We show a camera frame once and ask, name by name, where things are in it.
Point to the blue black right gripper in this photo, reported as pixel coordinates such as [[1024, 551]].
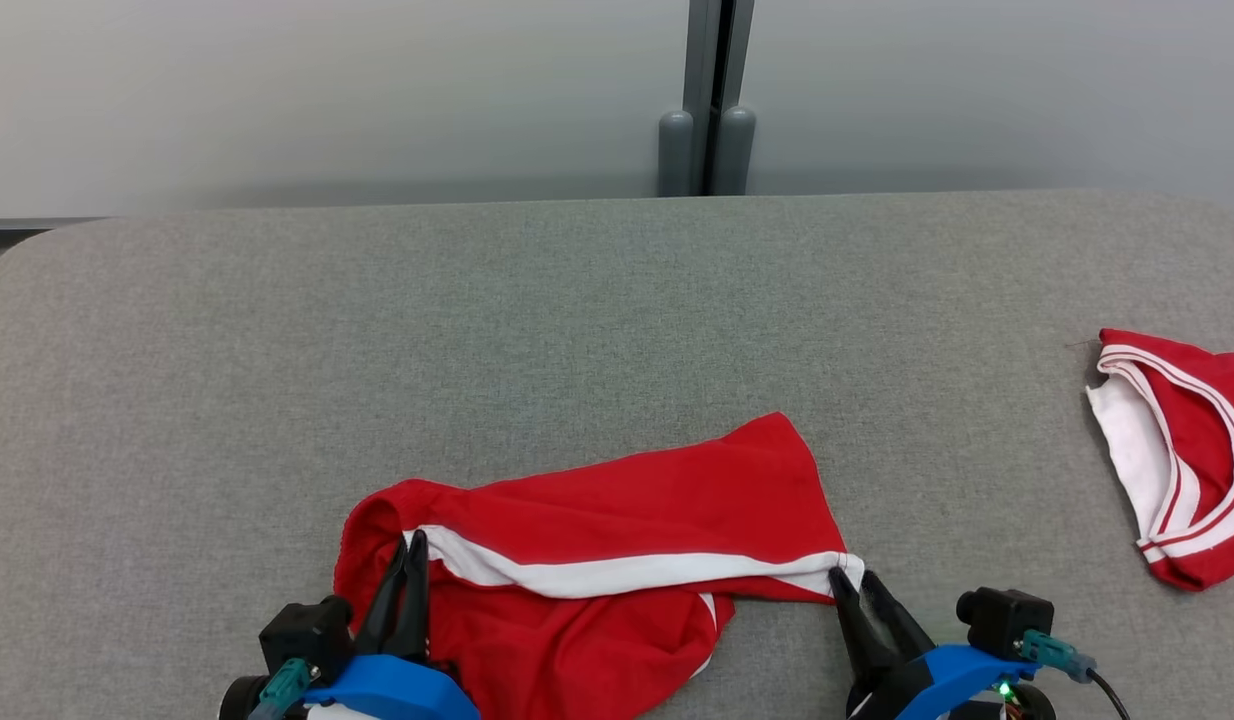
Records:
[[942, 685]]

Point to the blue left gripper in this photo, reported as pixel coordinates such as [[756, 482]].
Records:
[[397, 690]]

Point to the red shorts with white stripe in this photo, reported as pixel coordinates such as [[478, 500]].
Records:
[[597, 560]]

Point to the red jersey with white trim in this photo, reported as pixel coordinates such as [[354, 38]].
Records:
[[1187, 460]]

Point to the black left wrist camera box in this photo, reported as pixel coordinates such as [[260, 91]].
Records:
[[307, 635]]

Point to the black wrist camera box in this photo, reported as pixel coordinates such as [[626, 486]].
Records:
[[1005, 620], [307, 635]]

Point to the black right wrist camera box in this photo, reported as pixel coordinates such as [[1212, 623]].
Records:
[[1005, 620]]

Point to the grey partition post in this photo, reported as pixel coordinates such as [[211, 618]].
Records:
[[707, 100]]

